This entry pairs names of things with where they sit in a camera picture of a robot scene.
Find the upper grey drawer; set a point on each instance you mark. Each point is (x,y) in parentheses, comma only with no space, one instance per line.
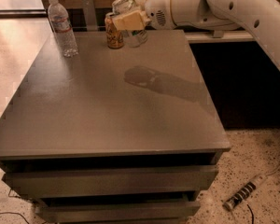
(99,182)

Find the metal bracket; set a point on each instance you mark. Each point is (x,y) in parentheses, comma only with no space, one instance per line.
(218,34)
(89,12)

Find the lower grey drawer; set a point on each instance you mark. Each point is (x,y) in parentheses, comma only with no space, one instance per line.
(118,212)

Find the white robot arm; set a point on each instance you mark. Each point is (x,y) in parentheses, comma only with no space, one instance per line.
(260,18)

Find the clear plastic water bottle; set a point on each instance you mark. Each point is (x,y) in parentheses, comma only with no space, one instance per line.
(62,28)

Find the grey drawer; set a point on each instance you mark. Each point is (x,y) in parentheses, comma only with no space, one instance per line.
(99,182)
(118,212)

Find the orange soda can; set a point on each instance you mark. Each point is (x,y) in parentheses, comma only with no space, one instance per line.
(113,35)

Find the metal wall rail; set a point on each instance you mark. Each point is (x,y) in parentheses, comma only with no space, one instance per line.
(88,27)

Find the right metal bracket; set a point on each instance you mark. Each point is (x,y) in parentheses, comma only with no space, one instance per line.
(218,34)

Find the left metal bracket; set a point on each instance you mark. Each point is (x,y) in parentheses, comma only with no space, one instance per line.
(89,12)

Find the silver 7up can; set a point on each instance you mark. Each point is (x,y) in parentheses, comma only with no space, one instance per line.
(134,38)

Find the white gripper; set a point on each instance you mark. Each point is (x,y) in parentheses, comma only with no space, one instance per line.
(158,10)

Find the white power strip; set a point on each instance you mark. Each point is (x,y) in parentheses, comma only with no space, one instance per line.
(244,192)

